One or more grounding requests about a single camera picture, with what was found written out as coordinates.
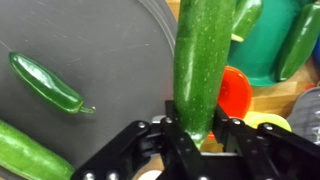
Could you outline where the small green pepper pale stem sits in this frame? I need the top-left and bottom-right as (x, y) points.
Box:
(231, 0), (264, 43)

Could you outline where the green pepper on bowl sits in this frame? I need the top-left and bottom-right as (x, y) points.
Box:
(274, 1), (320, 83)

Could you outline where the round blue plate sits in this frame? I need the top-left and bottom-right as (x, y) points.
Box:
(311, 36), (320, 68)

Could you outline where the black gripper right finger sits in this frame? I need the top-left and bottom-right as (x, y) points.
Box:
(213, 104), (320, 180)

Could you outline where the green jalapeno pepper with stem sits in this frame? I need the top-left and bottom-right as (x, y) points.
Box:
(8, 50), (97, 115)

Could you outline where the white mug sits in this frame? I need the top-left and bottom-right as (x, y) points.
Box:
(137, 169), (164, 180)

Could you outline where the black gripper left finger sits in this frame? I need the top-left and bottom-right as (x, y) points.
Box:
(70, 99), (203, 180)

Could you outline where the long green cucumber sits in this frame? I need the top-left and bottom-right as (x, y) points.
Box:
(0, 119), (75, 180)

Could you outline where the orange plastic bowl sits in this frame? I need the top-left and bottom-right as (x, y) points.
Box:
(208, 65), (253, 139)

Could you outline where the thick short green zucchini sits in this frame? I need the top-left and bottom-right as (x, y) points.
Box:
(173, 0), (237, 150)

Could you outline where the yellow-green plastic bowl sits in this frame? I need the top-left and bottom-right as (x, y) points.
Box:
(243, 111), (293, 133)

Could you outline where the large round gray plate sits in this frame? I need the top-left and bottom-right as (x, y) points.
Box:
(0, 0), (178, 180)

